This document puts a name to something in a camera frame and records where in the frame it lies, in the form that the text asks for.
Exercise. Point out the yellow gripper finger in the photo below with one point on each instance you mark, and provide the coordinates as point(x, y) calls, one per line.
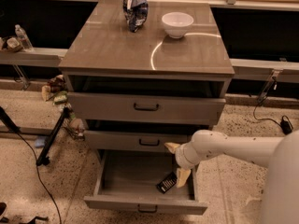
point(182, 177)
point(172, 147)

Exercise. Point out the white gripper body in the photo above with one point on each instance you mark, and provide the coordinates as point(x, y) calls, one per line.
point(181, 157)

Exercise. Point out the black rxbar chocolate bar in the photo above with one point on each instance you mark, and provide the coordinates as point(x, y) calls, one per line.
point(167, 183)

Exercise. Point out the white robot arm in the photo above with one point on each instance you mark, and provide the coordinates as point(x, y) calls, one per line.
point(279, 155)

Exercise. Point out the grey bottom drawer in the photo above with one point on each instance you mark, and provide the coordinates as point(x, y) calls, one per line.
point(127, 181)

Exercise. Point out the grey drawer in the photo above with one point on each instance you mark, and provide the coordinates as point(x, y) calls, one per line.
point(148, 142)
point(127, 181)
point(150, 109)

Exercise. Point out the grey drawer cabinet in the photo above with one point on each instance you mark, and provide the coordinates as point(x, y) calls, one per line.
point(107, 58)

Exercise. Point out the grey middle drawer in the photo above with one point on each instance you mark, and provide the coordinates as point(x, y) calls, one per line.
point(148, 142)

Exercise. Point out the grey top drawer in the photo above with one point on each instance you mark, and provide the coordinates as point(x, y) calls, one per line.
point(150, 109)

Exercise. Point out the black power adapter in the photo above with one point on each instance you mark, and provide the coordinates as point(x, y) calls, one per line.
point(286, 125)

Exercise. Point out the white bowl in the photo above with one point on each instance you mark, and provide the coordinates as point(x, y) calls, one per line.
point(177, 24)

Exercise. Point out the black tripod leg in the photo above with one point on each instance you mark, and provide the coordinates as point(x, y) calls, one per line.
point(43, 158)

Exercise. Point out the pile of snack packages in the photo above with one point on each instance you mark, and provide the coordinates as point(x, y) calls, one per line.
point(55, 90)

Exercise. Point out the blue chip bag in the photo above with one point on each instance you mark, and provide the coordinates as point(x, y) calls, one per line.
point(135, 13)

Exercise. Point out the clear water bottle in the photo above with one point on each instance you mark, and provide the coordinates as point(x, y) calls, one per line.
point(24, 39)

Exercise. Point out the small basket with items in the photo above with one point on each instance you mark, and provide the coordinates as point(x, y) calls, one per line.
point(10, 44)

